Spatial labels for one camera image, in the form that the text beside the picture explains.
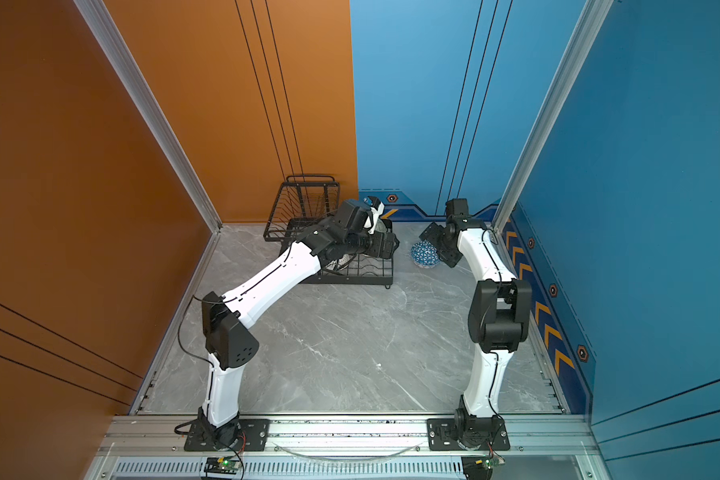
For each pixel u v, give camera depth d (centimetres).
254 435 74
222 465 71
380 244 71
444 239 82
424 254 109
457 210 76
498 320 53
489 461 70
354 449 72
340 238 62
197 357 53
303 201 105
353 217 61
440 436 72
